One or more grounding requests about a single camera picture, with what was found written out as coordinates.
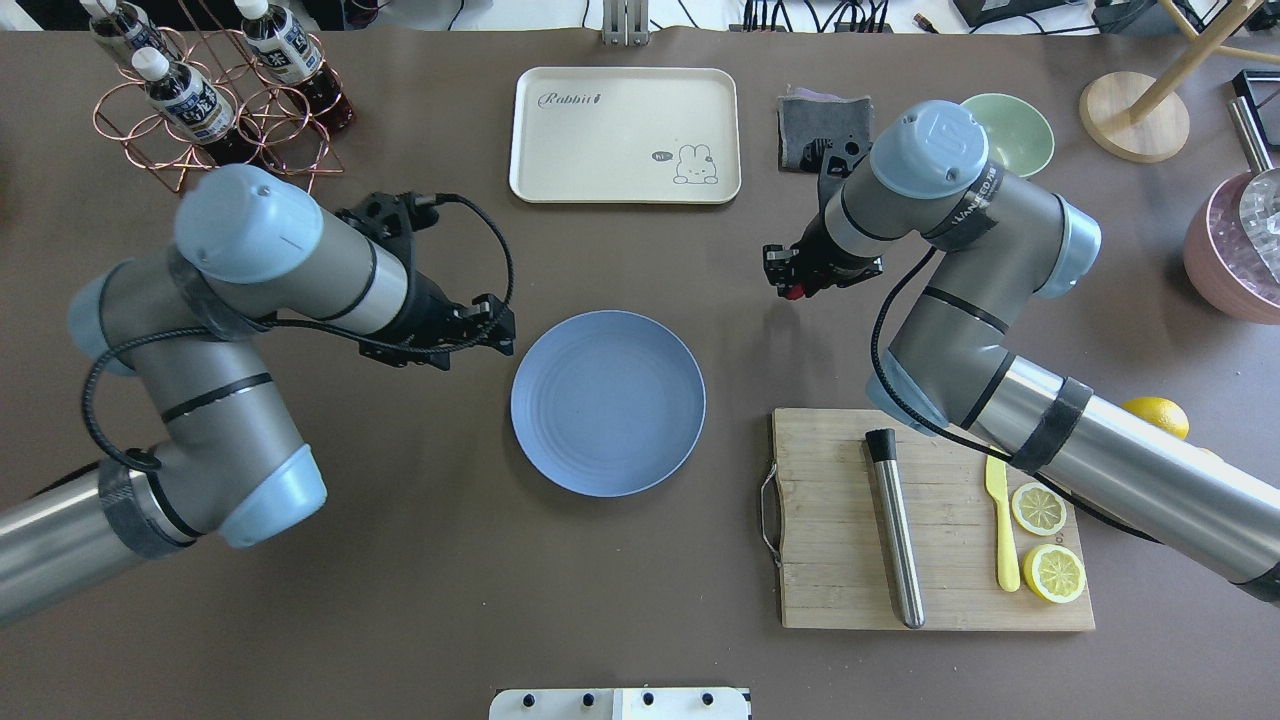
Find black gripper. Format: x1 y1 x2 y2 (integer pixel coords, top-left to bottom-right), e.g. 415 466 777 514
337 192 516 369
763 149 884 299

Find blue plastic plate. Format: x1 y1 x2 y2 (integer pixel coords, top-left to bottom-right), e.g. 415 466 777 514
509 310 707 498

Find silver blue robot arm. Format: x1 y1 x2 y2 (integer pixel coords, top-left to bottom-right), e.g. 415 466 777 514
1 164 516 625
763 100 1279 603

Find grey folded cloth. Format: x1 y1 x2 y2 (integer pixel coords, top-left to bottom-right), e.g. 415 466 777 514
777 87 876 174

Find steel muddler black tip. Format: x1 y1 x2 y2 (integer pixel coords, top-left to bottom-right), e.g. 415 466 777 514
865 428 925 630

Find cream rabbit tray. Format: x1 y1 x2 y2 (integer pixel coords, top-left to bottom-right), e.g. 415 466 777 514
508 67 742 205

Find green bowl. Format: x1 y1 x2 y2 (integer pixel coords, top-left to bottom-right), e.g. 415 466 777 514
960 94 1055 179

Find wooden cutting board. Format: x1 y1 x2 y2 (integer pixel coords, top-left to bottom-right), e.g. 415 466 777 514
762 407 1094 633

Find dark tea bottle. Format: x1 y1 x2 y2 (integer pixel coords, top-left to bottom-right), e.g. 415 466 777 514
79 1 183 76
234 1 355 135
131 46 271 172

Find lemon half near knife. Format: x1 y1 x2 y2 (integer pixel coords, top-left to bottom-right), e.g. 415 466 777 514
1010 482 1068 537

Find wooden stand round base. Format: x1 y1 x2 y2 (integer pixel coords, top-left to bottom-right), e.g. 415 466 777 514
1078 1 1279 163

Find yellow plastic knife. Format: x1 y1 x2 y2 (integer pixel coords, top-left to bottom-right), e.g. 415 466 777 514
984 455 1021 593

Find whole yellow lemon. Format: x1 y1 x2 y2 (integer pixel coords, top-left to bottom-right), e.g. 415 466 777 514
1120 396 1190 439

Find lemon half board edge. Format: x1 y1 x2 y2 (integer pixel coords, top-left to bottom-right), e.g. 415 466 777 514
1021 544 1087 603

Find pink bowl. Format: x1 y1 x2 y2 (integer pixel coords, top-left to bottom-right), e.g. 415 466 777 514
1183 172 1279 325

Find metal ice scoop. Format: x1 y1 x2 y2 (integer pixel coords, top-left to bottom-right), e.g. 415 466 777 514
1228 96 1279 281

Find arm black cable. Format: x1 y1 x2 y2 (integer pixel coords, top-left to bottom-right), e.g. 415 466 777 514
868 245 1161 546

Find aluminium frame post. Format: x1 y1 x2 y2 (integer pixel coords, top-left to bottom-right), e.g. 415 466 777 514
602 0 650 47

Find copper wire bottle rack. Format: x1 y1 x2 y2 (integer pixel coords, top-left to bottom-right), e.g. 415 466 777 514
92 1 344 193

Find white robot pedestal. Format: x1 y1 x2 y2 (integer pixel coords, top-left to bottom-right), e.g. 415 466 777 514
488 685 753 719

